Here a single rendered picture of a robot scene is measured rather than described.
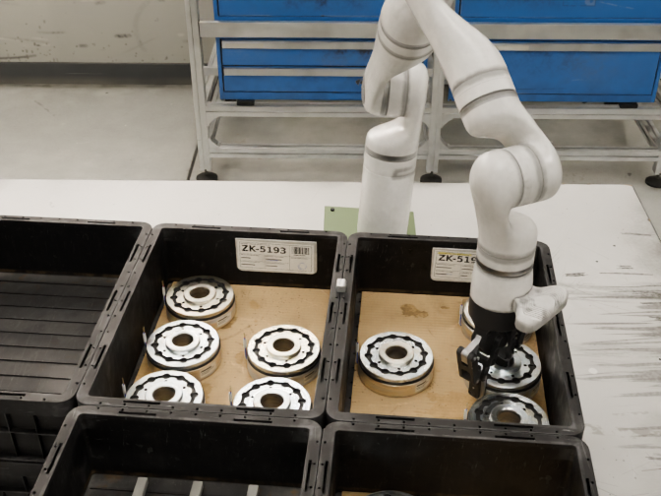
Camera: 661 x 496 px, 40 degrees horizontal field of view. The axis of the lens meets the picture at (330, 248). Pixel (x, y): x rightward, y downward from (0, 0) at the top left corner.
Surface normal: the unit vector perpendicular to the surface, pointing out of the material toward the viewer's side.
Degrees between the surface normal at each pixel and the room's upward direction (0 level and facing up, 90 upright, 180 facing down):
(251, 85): 90
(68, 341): 0
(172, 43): 90
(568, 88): 90
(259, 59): 90
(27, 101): 0
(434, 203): 0
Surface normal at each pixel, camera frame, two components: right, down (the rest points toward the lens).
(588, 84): -0.02, 0.56
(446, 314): 0.00, -0.83
